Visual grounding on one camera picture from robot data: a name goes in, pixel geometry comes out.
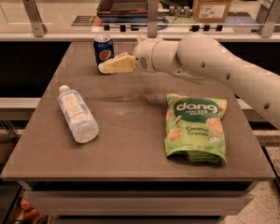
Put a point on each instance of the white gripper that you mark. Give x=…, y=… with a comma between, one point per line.
x=142, y=56

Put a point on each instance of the blue pepsi can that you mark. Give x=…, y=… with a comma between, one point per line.
x=103, y=48

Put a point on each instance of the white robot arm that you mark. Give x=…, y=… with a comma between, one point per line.
x=198, y=57

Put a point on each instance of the open orange tool case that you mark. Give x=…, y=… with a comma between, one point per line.
x=122, y=7

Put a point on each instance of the glass barrier panel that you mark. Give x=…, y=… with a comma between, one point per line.
x=76, y=20

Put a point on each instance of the clear plastic water bottle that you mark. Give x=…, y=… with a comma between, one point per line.
x=80, y=120

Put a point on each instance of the green dang chips bag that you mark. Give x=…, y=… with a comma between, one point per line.
x=194, y=128

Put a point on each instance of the cardboard box with label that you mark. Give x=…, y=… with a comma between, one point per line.
x=210, y=10

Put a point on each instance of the orange object under table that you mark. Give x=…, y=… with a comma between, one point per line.
x=29, y=215

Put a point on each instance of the left metal glass bracket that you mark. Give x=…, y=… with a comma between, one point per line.
x=38, y=27

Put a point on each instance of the right metal glass bracket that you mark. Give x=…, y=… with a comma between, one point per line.
x=268, y=19

